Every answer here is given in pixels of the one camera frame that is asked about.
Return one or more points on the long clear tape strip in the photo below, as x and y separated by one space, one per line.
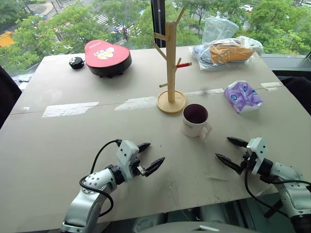
68 109

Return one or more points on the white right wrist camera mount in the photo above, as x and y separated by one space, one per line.
259 148

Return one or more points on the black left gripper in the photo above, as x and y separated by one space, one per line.
136 167

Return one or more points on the short clear tape strip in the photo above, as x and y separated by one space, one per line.
271 85

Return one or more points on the wooden mug tree stand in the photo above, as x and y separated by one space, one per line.
171 72

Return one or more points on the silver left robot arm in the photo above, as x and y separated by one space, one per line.
93 181

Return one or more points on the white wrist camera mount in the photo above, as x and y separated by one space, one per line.
259 148
125 151

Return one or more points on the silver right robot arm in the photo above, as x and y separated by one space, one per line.
292 191

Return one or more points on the purple tissue pack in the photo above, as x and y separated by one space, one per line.
243 97

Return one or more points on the red heart-shaped box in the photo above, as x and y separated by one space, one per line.
107 57

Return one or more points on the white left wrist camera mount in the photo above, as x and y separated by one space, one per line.
125 151

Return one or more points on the small black round gadget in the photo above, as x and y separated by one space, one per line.
76 63

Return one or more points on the pale blue plastic bag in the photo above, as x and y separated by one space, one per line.
218 29

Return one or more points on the plastic bag with orange cloth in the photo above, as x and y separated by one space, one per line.
228 54

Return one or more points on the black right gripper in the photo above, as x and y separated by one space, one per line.
247 161

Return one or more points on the black window frame post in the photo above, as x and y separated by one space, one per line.
158 21

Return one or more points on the dark chair back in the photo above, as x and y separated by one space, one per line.
297 94
7 97

